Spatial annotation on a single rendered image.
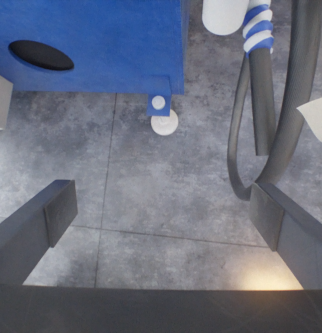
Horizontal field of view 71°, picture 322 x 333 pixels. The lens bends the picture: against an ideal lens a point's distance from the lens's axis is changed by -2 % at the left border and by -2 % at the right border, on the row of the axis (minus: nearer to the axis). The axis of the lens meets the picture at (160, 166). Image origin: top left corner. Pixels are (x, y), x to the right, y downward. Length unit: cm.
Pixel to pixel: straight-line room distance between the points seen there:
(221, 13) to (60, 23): 34
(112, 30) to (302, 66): 37
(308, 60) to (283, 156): 9
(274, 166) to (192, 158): 60
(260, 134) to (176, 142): 61
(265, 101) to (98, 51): 41
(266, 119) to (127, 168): 67
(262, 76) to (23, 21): 45
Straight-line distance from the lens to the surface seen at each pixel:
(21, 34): 61
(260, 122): 27
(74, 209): 17
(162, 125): 86
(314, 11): 22
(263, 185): 17
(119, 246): 89
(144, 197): 85
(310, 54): 23
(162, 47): 53
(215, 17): 28
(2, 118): 84
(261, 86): 28
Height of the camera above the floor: 84
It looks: 80 degrees down
